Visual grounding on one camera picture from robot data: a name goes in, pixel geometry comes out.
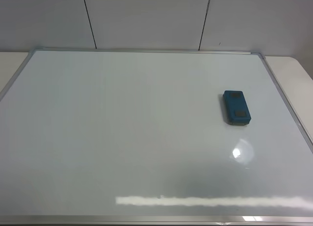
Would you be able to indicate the blue board eraser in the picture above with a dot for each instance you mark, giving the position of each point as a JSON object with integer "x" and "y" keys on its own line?
{"x": 236, "y": 108}

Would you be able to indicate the white whiteboard with aluminium frame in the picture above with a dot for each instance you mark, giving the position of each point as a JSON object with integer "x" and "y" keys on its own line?
{"x": 142, "y": 138}

